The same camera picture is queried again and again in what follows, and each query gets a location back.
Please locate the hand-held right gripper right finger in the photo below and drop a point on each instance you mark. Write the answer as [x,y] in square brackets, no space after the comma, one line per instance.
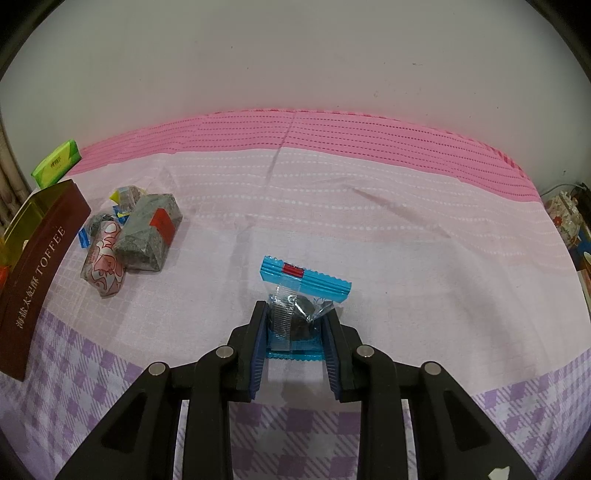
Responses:
[333,360]

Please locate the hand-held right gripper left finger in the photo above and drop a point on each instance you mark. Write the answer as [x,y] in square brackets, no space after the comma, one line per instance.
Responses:
[258,355]

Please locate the blue candy wrapper red label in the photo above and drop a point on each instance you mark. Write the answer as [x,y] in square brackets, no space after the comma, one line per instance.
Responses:
[295,314]

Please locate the grey packet with red label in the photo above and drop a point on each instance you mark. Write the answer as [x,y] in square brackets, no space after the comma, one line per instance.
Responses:
[143,230]

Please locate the pink patterned snack packet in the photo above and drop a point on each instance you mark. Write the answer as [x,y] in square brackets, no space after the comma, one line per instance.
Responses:
[104,263]

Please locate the clear candy wrapper yellow edges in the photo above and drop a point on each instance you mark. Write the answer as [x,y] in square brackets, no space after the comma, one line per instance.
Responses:
[129,196]

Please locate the small blue dark candy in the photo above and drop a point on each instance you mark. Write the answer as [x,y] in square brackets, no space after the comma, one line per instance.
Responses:
[94,224]

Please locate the brown rectangular tin box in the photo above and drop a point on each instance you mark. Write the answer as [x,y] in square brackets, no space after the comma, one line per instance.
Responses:
[41,277]

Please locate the floral box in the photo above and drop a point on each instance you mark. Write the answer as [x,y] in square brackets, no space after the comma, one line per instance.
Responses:
[563,217]

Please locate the green tissue pack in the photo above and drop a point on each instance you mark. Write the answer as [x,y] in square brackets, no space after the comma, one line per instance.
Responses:
[57,161]

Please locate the beige curtain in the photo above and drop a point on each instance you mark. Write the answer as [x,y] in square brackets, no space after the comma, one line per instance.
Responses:
[9,194]

